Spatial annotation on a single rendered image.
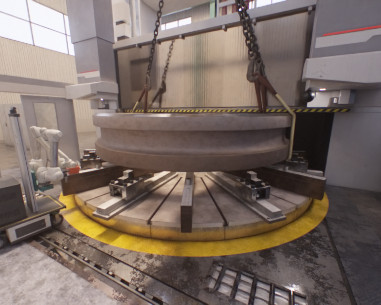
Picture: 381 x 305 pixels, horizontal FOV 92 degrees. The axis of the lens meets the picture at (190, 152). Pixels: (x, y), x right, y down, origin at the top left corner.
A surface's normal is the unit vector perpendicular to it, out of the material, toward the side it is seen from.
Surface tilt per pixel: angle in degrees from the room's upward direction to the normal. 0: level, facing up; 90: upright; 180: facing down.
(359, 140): 90
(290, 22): 90
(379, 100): 90
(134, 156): 90
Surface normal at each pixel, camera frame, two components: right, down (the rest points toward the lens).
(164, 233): -0.14, 0.22
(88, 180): 0.68, 0.15
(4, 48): 0.89, 0.10
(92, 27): -0.46, 0.19
